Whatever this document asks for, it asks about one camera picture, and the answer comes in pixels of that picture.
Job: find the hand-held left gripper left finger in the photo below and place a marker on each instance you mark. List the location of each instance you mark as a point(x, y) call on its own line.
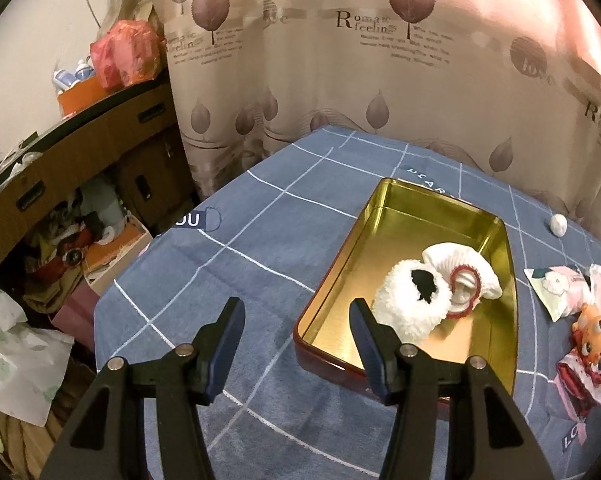
point(223, 360)

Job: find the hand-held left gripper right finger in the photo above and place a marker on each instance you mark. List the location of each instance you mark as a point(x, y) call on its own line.
point(375, 360)

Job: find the white fluffy sock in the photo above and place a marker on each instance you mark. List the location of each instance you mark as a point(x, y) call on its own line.
point(400, 310)

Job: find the gold metal tin tray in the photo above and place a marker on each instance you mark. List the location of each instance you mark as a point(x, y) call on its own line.
point(430, 225)

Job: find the white knitted sock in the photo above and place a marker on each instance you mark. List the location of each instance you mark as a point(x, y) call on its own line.
point(450, 257)

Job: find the blue checked blanket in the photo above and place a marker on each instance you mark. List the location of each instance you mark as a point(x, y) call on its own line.
point(280, 225)

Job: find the pile of clutter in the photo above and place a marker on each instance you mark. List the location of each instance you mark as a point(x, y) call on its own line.
point(80, 250)

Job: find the brown cardboard box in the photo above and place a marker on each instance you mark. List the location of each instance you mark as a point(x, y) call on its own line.
point(150, 180)

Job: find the green and pink packet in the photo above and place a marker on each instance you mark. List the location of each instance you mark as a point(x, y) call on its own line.
point(555, 285)

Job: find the white and green plastic bag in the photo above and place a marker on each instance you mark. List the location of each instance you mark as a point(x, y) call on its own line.
point(15, 360)

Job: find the small white ball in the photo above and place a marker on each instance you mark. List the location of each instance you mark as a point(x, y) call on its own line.
point(559, 224)

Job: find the wooden desk with drawers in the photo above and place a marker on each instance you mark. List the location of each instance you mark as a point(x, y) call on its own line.
point(80, 140)

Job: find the beige leaf print curtain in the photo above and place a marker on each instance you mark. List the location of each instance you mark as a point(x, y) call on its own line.
point(330, 85)

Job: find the orange box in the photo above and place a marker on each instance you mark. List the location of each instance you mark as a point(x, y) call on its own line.
point(83, 95)

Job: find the blue and white bottle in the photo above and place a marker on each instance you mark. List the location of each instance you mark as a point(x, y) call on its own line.
point(64, 80)
point(85, 69)

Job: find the red plastic bag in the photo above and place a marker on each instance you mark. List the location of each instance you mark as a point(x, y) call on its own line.
point(125, 50)

